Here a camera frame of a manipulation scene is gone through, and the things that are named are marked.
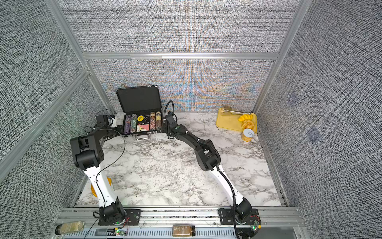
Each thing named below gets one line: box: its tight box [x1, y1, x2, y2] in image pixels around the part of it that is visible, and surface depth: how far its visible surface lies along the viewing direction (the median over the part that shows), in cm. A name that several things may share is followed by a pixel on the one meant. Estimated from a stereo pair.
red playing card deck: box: [136, 123, 150, 132], surface depth 109 cm
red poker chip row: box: [150, 111, 157, 131], surface depth 112 cm
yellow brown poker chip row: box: [155, 111, 162, 131], surface depth 112 cm
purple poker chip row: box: [124, 114, 132, 134], surface depth 109 cm
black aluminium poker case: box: [115, 85, 163, 137], surface depth 111 cm
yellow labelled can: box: [241, 128, 255, 142], surface depth 102 cm
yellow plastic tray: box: [215, 107, 258, 133], surface depth 116 cm
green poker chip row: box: [130, 113, 138, 133], surface depth 111 cm
